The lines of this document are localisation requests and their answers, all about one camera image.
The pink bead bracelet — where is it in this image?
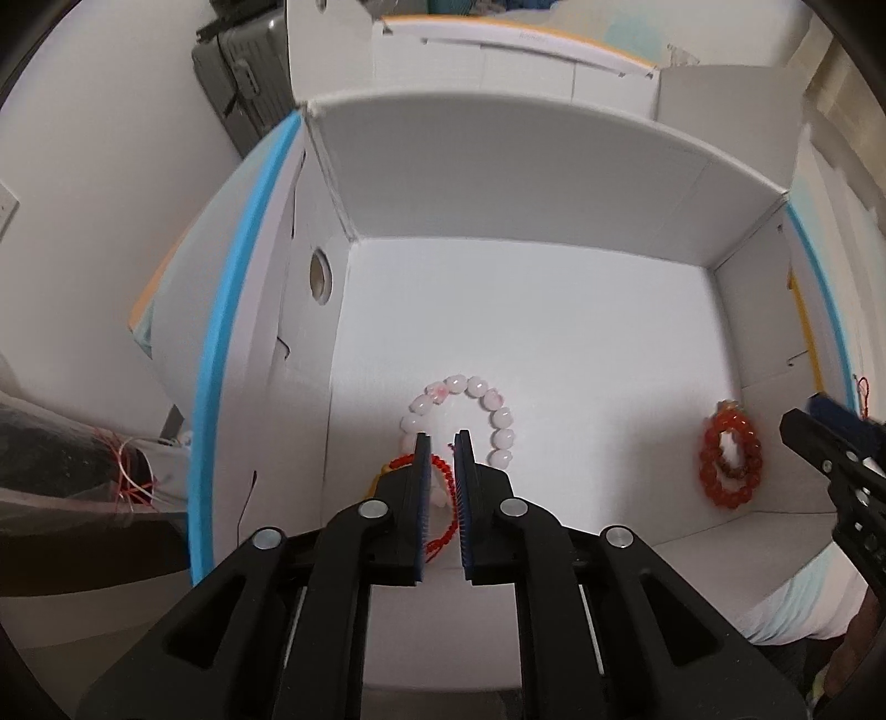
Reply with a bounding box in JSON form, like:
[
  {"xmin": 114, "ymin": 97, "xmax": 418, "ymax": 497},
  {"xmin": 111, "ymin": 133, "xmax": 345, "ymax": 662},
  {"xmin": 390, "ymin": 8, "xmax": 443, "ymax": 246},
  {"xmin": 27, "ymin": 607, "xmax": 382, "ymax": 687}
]
[{"xmin": 399, "ymin": 373, "xmax": 518, "ymax": 507}]

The red string bracelet gold tube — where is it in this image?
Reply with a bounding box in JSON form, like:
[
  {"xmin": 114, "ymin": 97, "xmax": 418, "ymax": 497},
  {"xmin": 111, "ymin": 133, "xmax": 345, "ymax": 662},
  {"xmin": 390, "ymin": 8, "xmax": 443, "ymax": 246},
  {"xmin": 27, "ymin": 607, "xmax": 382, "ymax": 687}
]
[{"xmin": 367, "ymin": 453, "xmax": 460, "ymax": 563}]

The red bead bracelet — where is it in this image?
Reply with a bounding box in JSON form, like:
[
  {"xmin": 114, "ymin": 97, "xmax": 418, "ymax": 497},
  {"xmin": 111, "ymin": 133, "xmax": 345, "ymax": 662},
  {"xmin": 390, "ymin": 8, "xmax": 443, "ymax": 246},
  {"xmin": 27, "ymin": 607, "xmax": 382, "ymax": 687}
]
[{"xmin": 697, "ymin": 399, "xmax": 765, "ymax": 512}]

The white cardboard box blue trim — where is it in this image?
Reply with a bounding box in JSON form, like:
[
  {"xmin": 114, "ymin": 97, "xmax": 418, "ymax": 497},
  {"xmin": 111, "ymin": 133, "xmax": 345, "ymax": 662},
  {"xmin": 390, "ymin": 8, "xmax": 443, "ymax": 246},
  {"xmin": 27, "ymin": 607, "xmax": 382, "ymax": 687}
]
[{"xmin": 127, "ymin": 0, "xmax": 864, "ymax": 693}]

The clear plastic bag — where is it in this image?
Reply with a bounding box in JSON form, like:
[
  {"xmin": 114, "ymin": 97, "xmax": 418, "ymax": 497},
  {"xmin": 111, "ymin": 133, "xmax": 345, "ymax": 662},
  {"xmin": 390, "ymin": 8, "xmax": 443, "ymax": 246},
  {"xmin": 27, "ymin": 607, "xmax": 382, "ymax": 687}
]
[{"xmin": 0, "ymin": 363, "xmax": 189, "ymax": 537}]

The grey suitcase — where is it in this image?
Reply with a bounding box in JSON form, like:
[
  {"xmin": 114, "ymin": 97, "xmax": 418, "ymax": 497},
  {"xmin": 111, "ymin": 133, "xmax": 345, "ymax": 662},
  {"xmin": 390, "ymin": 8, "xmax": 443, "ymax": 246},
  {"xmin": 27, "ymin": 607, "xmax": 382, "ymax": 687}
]
[{"xmin": 190, "ymin": 2, "xmax": 295, "ymax": 157}]

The white wall socket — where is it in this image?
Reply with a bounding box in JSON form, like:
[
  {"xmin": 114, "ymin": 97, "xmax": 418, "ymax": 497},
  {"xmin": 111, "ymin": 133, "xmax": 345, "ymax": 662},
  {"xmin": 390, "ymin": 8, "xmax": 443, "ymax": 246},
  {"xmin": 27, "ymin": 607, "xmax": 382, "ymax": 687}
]
[{"xmin": 0, "ymin": 183, "xmax": 19, "ymax": 237}]

